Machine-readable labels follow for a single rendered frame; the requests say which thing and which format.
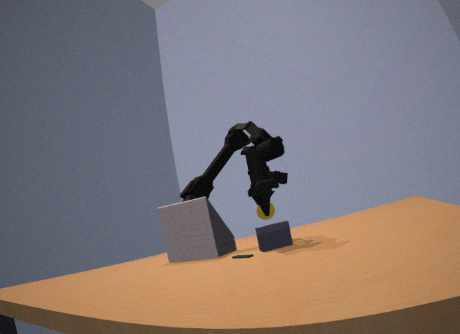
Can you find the gold coin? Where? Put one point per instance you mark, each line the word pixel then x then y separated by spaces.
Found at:
pixel 261 214

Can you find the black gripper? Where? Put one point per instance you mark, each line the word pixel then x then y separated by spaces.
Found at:
pixel 261 187

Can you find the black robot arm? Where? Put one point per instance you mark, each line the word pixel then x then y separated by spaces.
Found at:
pixel 265 149

